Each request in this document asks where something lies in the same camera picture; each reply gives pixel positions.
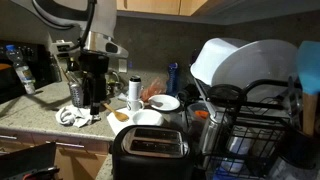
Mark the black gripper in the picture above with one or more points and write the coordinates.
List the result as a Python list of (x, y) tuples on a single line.
[(94, 67)]

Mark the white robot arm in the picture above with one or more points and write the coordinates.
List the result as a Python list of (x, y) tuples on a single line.
[(97, 20)]

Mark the perforated steel utensil holder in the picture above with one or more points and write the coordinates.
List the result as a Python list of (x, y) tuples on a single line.
[(76, 94)]

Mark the white bowl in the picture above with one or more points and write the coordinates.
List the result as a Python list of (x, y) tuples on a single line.
[(148, 117)]

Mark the steel cup in rack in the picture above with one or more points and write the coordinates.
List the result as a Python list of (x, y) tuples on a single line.
[(210, 134)]

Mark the white tub in rack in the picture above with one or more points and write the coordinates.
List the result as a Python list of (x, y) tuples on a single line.
[(211, 56)]

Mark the black dish rack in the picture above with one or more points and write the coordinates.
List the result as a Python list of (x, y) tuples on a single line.
[(254, 134)]

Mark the large white plate in rack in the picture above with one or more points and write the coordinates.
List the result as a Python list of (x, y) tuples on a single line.
[(264, 59)]

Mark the white crumpled cloth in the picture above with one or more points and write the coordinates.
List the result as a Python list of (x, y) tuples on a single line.
[(74, 116)]

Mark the white cutting board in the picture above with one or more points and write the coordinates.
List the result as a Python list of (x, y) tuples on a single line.
[(117, 125)]

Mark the white mug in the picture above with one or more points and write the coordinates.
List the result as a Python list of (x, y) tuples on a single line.
[(135, 105)]

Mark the white tumbler with black lid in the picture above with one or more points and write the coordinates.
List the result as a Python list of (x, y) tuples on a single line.
[(134, 88)]

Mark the black toaster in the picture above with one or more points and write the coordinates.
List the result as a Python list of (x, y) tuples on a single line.
[(141, 152)]

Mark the orange plastic bag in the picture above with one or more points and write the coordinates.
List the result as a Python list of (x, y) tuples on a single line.
[(156, 87)]

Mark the black microwave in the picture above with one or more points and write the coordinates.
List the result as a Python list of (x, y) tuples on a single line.
[(37, 58)]

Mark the white plate on counter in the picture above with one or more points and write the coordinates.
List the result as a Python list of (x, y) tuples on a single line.
[(163, 102)]

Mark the clear plastic water bottle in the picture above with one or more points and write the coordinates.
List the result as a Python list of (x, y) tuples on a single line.
[(21, 68)]

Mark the blue canister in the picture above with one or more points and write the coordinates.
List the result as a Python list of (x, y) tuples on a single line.
[(172, 81)]

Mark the blue spatula wooden handle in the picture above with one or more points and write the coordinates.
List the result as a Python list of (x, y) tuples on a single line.
[(308, 66)]

